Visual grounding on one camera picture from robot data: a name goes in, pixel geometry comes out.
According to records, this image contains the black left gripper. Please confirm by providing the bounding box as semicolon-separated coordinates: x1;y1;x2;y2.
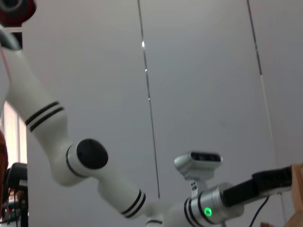
222;165;294;209

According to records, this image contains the khaki canvas food bag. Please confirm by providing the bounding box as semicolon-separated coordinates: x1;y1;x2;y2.
260;162;303;227

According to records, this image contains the black equipment stand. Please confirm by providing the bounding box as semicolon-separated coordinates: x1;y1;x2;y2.
4;162;29;227

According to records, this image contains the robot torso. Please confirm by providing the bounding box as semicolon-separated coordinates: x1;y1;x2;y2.
0;25;24;52

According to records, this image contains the red black robot head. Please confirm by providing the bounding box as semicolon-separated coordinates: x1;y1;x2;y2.
0;0;37;26

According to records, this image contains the left gripper cable with connector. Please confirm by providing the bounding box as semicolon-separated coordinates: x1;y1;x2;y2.
248;195;270;227

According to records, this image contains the silver camera mount bracket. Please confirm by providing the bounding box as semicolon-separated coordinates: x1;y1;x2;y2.
189;180;201;198

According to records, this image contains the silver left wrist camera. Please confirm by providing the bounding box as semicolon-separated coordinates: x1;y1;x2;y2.
174;150;223;183

